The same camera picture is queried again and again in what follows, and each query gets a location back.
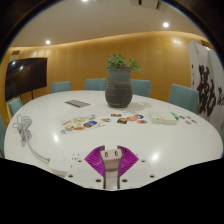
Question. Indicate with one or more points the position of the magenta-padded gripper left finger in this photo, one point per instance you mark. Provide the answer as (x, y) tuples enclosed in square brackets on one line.
[(95, 160)]

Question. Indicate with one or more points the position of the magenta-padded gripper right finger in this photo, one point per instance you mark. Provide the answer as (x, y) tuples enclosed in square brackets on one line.
[(128, 160)]

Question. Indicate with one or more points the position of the small white charger block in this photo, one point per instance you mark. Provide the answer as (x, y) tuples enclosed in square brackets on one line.
[(111, 155)]

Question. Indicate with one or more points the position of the white power strip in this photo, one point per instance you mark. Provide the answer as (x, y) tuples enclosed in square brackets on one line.
[(60, 163)]

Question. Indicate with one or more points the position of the colourful sticker sheet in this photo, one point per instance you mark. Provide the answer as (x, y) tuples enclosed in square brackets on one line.
[(80, 124)]

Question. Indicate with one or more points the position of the dark square sticker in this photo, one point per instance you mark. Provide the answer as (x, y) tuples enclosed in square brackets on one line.
[(122, 121)]

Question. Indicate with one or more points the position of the red and blue round sticker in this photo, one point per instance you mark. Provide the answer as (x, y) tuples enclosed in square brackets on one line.
[(142, 121)]

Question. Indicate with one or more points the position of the orange round sticker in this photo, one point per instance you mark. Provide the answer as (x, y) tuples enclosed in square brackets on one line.
[(132, 118)]

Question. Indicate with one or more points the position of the black oblong sticker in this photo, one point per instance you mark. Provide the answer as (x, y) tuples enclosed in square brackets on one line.
[(116, 115)]

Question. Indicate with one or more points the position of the flat white box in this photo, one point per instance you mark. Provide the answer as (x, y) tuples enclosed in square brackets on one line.
[(155, 117), (169, 119)]

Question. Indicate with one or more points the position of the small green box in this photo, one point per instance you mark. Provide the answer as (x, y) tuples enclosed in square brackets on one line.
[(175, 116)]

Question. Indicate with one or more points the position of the small round sticker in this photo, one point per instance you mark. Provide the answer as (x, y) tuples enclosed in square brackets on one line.
[(188, 122), (194, 121), (182, 117)]

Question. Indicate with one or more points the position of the green plant in grey vase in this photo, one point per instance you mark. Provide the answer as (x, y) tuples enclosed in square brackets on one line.
[(118, 88)]

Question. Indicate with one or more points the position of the teal chairs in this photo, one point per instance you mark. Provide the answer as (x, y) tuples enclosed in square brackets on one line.
[(183, 96)]

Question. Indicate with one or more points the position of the white calligraphy folding screen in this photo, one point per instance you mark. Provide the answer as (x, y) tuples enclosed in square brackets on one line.
[(208, 86)]

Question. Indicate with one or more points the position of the round ceiling lights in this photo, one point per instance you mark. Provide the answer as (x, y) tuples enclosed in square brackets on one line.
[(165, 24)]

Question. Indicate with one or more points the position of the ceiling air conditioner vent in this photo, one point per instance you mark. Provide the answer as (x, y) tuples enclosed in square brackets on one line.
[(150, 4)]

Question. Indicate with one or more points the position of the black wall television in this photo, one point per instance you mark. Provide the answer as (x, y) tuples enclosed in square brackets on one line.
[(26, 76)]

